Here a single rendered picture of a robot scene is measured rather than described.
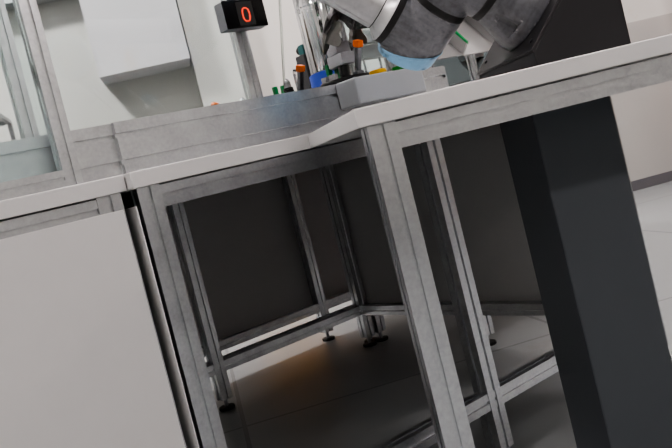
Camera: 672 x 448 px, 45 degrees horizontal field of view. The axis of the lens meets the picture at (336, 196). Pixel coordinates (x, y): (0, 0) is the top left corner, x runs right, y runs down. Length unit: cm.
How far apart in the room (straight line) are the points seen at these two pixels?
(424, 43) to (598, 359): 68
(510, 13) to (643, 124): 532
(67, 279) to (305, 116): 64
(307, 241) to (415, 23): 224
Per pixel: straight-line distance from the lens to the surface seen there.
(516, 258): 280
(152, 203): 147
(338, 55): 205
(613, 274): 158
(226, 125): 163
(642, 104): 684
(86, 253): 142
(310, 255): 370
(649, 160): 684
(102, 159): 153
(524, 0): 155
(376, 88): 179
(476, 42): 233
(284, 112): 172
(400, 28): 157
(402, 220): 122
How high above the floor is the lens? 79
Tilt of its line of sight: 2 degrees down
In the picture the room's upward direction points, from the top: 14 degrees counter-clockwise
